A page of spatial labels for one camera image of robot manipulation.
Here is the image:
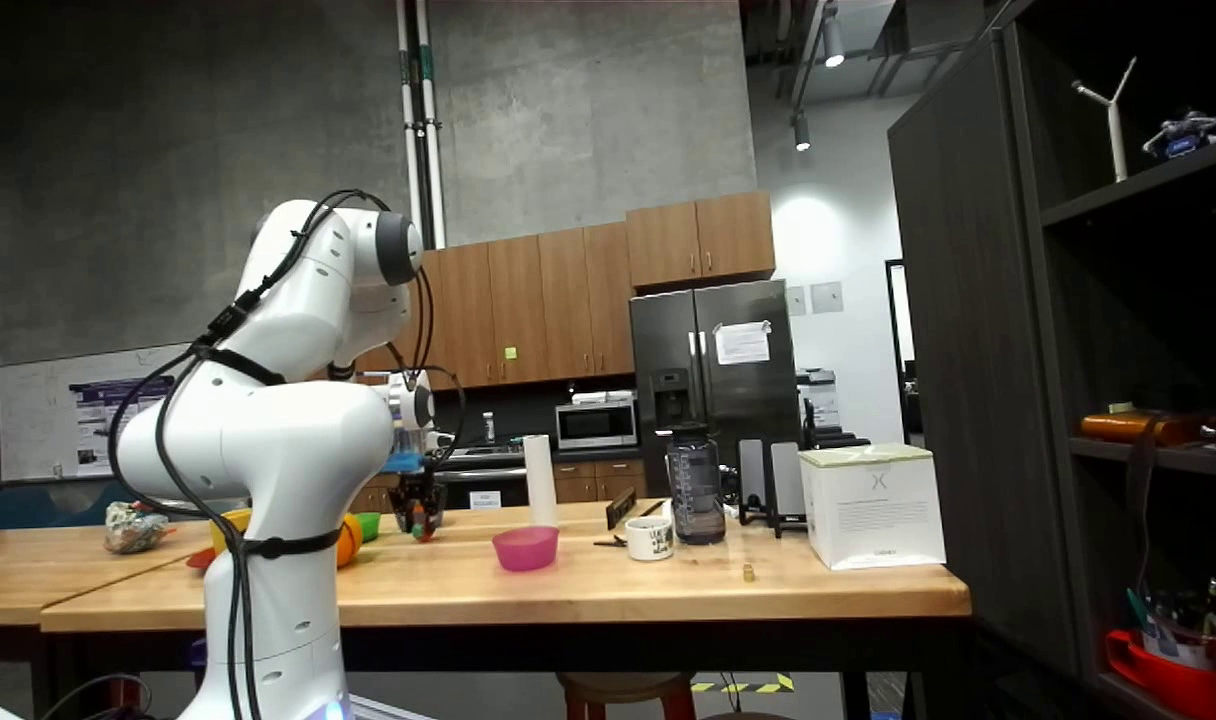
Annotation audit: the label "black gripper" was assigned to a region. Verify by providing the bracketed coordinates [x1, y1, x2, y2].
[389, 472, 448, 528]

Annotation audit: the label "pink plastic bowl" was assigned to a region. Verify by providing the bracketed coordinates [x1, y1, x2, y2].
[487, 523, 564, 577]

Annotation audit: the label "orange plush pumpkin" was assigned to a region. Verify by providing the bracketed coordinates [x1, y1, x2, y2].
[332, 513, 367, 572]

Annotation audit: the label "wooden base cabinet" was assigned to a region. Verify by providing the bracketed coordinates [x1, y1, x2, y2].
[551, 456, 651, 509]

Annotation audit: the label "silver microwave oven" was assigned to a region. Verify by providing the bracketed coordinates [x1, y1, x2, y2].
[551, 395, 646, 456]

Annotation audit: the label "black bar tool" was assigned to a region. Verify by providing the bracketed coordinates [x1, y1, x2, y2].
[603, 486, 646, 537]

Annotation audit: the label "white round cup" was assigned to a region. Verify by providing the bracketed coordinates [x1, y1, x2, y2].
[626, 501, 681, 565]

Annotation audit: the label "grey plush toy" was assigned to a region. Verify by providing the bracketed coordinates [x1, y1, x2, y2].
[99, 496, 172, 560]

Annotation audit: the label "round wooden stool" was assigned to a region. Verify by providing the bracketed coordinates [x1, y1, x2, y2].
[558, 668, 702, 720]

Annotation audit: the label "stainless steel refrigerator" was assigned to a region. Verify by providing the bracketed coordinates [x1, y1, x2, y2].
[628, 274, 803, 501]

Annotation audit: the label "white paper sheet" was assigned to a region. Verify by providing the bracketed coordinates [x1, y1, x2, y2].
[714, 316, 776, 373]

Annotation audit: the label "white cardboard box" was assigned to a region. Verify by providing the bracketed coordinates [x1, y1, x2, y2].
[797, 439, 947, 577]

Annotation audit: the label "dark shelving unit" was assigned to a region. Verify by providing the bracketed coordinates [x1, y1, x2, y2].
[883, 0, 1216, 720]

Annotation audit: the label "orange tool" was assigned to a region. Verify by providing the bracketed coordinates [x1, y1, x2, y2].
[1077, 406, 1203, 447]

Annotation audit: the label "red container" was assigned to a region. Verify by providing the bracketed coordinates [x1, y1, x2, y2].
[1099, 624, 1216, 720]

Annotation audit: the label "white wind turbine model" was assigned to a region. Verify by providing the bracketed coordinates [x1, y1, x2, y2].
[1068, 51, 1145, 188]

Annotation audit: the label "tall wooden wall cabinet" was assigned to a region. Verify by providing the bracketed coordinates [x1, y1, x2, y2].
[354, 218, 641, 391]

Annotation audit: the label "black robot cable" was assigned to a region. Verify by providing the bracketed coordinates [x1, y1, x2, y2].
[103, 182, 434, 720]

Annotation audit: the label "wall poster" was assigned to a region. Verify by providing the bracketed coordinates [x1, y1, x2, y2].
[63, 373, 186, 484]

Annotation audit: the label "grey wall pipes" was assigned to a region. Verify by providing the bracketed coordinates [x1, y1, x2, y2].
[391, 0, 448, 251]

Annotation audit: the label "short wooden wall cabinet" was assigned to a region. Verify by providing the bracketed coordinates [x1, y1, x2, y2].
[626, 188, 781, 295]

